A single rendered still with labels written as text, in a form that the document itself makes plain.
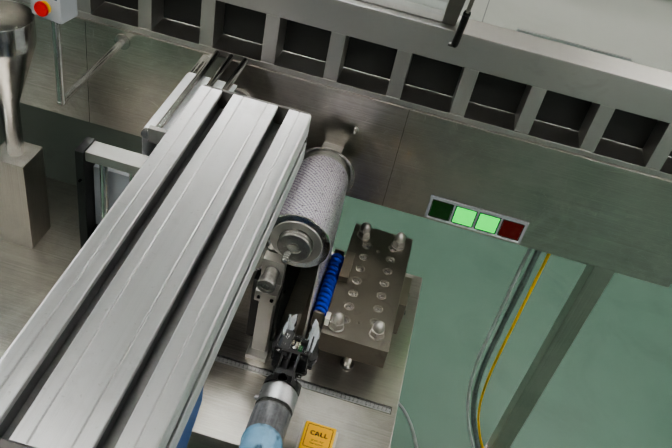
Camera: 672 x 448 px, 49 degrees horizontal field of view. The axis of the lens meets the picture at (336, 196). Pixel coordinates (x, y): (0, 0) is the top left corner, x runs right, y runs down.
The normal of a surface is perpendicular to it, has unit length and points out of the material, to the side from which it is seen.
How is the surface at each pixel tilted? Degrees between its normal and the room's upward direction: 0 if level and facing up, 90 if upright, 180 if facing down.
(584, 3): 90
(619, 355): 0
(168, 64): 90
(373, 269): 0
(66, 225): 0
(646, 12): 90
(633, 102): 90
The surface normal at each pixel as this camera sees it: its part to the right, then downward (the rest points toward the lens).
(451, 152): -0.22, 0.60
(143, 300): 0.18, -0.76
